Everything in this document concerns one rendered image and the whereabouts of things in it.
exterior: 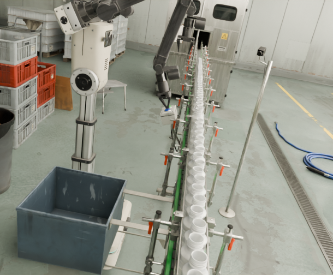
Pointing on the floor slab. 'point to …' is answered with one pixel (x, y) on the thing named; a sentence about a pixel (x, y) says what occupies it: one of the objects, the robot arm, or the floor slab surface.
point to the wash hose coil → (321, 157)
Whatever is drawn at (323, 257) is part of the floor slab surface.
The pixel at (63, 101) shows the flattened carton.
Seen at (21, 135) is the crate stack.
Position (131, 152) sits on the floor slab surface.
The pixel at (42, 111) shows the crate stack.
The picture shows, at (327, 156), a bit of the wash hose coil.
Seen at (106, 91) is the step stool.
